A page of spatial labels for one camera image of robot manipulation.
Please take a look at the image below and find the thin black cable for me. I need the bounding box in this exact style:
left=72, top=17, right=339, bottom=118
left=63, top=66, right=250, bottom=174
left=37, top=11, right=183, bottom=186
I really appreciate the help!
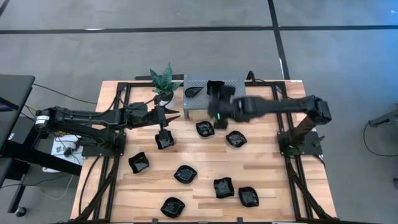
left=32, top=82, right=98, bottom=105

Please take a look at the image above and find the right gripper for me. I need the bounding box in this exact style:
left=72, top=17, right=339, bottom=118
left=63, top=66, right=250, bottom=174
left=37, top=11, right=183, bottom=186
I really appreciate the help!
left=207, top=86, right=239, bottom=123

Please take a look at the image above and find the thick black cable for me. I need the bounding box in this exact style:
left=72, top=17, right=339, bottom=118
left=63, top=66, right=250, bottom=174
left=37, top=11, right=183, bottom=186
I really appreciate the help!
left=78, top=155, right=102, bottom=218

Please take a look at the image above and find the white power strip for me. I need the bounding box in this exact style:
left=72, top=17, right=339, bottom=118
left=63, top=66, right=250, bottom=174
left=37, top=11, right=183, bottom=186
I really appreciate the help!
left=50, top=136, right=84, bottom=165

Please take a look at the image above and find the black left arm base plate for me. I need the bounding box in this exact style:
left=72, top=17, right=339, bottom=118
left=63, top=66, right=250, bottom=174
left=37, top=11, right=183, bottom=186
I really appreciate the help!
left=81, top=133, right=127, bottom=157

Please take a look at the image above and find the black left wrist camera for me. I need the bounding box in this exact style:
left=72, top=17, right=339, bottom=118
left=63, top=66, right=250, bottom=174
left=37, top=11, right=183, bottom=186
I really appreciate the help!
left=157, top=123, right=169, bottom=140

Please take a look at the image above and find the black aluminium table frame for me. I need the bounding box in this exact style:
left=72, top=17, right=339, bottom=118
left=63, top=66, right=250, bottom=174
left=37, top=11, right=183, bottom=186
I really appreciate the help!
left=70, top=80, right=336, bottom=224

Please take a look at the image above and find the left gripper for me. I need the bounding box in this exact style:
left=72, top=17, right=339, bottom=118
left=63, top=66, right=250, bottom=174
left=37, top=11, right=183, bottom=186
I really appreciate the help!
left=126, top=101, right=181, bottom=128

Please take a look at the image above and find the grey stand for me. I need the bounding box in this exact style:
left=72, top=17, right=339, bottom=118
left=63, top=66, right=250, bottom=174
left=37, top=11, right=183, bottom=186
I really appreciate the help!
left=368, top=104, right=398, bottom=128

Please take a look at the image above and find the black square mini plate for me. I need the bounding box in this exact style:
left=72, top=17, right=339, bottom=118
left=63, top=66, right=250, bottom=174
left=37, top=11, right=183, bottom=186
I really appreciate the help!
left=213, top=177, right=236, bottom=199
left=154, top=130, right=175, bottom=151
left=128, top=151, right=150, bottom=174
left=206, top=80, right=226, bottom=97

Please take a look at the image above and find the black floor cable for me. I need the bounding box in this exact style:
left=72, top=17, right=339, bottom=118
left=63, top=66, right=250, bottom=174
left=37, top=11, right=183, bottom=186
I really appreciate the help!
left=363, top=123, right=398, bottom=158

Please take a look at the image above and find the black flat bar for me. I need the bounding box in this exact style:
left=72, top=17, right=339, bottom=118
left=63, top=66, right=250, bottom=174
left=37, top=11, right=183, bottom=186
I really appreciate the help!
left=134, top=73, right=185, bottom=82

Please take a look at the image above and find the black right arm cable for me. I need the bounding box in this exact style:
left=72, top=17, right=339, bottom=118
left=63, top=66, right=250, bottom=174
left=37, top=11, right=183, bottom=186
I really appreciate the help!
left=246, top=70, right=287, bottom=94

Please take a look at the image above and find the grey perforated metal shelf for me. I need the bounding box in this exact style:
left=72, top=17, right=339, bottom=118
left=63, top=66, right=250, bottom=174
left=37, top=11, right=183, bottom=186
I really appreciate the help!
left=182, top=73, right=248, bottom=120

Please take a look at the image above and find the black desk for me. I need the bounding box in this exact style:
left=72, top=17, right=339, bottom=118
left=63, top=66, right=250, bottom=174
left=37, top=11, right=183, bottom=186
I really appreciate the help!
left=0, top=73, right=83, bottom=218

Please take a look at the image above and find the black teardrop mini plate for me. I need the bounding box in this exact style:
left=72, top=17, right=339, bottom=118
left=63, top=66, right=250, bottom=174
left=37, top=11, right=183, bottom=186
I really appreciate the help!
left=184, top=86, right=205, bottom=99

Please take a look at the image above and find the black leaf-shaped mini plate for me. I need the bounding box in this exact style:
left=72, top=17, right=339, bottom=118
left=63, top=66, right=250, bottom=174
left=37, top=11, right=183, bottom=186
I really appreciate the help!
left=238, top=186, right=260, bottom=208
left=160, top=197, right=186, bottom=219
left=225, top=130, right=248, bottom=149
left=195, top=120, right=216, bottom=138
left=173, top=164, right=198, bottom=185

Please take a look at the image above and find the snake plant in white pot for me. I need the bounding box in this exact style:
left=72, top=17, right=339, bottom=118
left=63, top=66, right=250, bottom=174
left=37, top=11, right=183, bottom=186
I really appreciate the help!
left=149, top=62, right=182, bottom=110

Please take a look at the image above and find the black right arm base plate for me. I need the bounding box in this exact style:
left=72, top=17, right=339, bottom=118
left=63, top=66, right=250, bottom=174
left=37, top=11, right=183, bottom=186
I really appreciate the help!
left=277, top=130, right=323, bottom=156

